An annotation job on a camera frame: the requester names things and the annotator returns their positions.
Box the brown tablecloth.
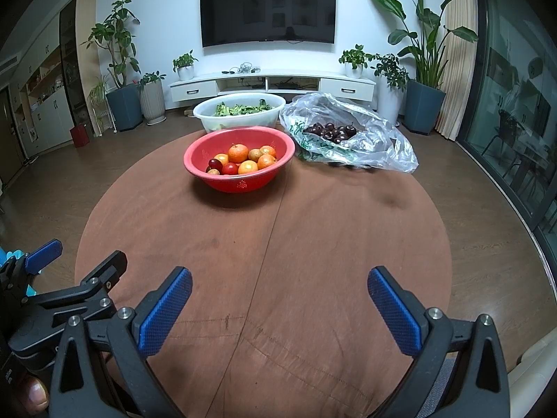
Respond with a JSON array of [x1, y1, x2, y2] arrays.
[[75, 126, 453, 418]]

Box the plant in tall white pot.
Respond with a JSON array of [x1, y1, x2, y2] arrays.
[[372, 53, 410, 123]]

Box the red plastic basin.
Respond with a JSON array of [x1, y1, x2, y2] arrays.
[[183, 126, 295, 193]]

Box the white storage cabinet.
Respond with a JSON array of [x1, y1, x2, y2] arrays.
[[11, 46, 74, 157]]

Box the small potted plant white pot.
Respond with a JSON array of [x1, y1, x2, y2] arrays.
[[173, 50, 198, 81], [339, 44, 372, 79]]

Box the green leafy vegetables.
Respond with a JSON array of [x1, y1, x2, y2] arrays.
[[213, 100, 273, 117]]

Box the red bin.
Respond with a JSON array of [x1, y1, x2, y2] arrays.
[[70, 125, 91, 148]]

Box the tall plant in blue-grey pot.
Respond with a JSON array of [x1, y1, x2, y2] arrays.
[[82, 0, 144, 132]]

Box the large-leaf plant in blue pot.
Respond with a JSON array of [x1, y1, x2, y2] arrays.
[[368, 0, 479, 136]]

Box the dark glass cabinet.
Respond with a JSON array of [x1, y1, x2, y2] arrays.
[[58, 0, 99, 133]]

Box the grey mesh chair seat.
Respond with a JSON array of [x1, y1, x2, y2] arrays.
[[418, 355, 460, 418]]

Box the tangle of cables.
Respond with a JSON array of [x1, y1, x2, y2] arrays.
[[221, 63, 262, 75]]

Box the white plastic basin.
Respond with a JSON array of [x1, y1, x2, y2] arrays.
[[193, 93, 285, 133]]

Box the cream sofa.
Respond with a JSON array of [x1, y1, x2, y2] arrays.
[[507, 335, 557, 418]]

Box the wall-mounted black television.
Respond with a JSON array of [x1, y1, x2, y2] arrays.
[[199, 0, 337, 48]]

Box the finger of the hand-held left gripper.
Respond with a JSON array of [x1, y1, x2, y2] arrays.
[[8, 239, 62, 276], [26, 250, 128, 319]]

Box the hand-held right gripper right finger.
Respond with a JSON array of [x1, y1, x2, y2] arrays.
[[367, 265, 510, 418]]

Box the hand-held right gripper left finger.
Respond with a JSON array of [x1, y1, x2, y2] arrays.
[[49, 265, 193, 418]]

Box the white television cabinet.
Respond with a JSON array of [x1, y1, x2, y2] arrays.
[[169, 72, 377, 104]]

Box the brown wooden door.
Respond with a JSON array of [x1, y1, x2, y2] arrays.
[[0, 87, 24, 184]]

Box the drooping plant on wire stand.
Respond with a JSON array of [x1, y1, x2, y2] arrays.
[[86, 76, 116, 133]]

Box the person's left hand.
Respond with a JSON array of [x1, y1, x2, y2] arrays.
[[24, 374, 50, 415]]

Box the beige curtain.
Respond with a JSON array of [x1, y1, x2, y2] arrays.
[[435, 0, 479, 140]]

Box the glass sliding door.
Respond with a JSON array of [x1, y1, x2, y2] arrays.
[[457, 0, 557, 249]]

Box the clear plastic bag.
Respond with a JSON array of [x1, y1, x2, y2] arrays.
[[278, 93, 419, 174]]

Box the plant in ribbed white pot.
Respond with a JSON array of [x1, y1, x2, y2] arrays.
[[138, 72, 167, 125]]

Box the pile of dark cherries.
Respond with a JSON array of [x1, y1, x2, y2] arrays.
[[303, 123, 358, 144]]

